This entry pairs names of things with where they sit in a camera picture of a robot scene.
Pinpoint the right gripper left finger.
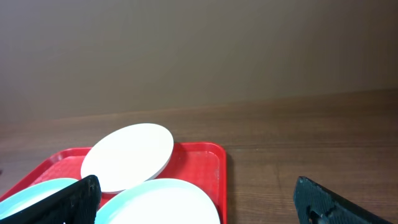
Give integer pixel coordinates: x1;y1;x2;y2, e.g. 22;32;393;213
1;175;101;224

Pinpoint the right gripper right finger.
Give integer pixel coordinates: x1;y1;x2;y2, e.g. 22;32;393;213
293;176;392;224

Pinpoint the light blue plate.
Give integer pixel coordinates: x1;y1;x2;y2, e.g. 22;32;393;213
95;179;221;224
1;178;78;219

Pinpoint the white round plate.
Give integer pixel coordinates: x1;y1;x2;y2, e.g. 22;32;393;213
80;123;174;194

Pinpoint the red plastic serving tray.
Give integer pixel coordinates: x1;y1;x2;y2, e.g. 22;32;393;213
1;142;228;224

